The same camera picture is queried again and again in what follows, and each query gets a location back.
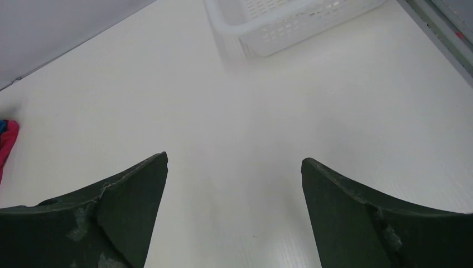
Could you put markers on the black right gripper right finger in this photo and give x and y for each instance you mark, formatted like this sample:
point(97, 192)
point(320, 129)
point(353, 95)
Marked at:
point(355, 225)

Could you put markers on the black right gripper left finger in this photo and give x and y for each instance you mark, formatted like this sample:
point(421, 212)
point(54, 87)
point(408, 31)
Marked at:
point(105, 224)

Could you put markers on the blue folded t shirt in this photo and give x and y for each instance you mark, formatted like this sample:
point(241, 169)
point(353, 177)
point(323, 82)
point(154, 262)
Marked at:
point(3, 126)

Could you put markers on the white plastic basket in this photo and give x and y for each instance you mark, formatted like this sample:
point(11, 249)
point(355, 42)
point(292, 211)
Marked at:
point(249, 29)

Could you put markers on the grey aluminium frame rail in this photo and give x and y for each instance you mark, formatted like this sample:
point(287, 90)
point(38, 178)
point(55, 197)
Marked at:
point(448, 24)

